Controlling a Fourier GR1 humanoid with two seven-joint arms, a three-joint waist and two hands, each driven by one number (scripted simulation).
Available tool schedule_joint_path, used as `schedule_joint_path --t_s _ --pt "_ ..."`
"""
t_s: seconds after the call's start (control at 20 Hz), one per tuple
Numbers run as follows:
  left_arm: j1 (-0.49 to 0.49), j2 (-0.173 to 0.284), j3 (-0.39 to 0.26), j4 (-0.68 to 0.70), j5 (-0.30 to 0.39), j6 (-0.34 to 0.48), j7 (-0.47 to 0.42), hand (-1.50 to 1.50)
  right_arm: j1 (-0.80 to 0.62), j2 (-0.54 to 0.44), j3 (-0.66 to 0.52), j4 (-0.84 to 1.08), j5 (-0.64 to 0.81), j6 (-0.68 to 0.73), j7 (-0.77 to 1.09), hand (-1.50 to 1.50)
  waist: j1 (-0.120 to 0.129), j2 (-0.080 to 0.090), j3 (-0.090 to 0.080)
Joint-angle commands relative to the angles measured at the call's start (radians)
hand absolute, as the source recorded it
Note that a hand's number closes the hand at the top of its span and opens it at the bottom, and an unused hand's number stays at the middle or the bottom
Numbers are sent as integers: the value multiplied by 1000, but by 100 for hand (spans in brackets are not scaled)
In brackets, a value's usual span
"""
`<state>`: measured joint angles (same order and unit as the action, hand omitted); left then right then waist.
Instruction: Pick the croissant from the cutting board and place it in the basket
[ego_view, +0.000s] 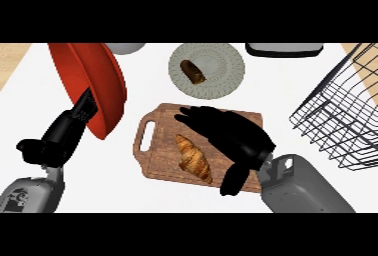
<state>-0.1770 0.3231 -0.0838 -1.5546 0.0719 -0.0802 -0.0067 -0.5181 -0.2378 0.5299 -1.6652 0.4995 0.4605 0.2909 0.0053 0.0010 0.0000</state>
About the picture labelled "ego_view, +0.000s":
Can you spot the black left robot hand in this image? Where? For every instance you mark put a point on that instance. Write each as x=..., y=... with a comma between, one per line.
x=59, y=138

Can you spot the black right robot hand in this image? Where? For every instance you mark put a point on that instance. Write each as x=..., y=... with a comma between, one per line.
x=237, y=136

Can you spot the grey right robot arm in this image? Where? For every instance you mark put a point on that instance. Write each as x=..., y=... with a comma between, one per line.
x=300, y=186

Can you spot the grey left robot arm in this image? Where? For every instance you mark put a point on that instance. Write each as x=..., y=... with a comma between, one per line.
x=31, y=191

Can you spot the golden brown croissant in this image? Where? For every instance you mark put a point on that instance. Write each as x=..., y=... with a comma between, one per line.
x=194, y=160

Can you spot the brown wooden cutting board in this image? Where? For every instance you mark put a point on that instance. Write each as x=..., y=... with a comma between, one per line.
x=164, y=153

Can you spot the grey round plate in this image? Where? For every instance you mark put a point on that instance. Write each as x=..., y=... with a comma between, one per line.
x=216, y=78

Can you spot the red bowl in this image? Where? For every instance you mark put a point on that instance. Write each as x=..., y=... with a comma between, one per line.
x=101, y=80

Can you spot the dark brown bread roll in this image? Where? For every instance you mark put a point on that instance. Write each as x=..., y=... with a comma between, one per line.
x=192, y=71

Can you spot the grey and black appliance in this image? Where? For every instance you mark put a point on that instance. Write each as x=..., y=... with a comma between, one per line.
x=284, y=49

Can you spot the grey rounded object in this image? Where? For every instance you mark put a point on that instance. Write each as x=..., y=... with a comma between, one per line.
x=126, y=47

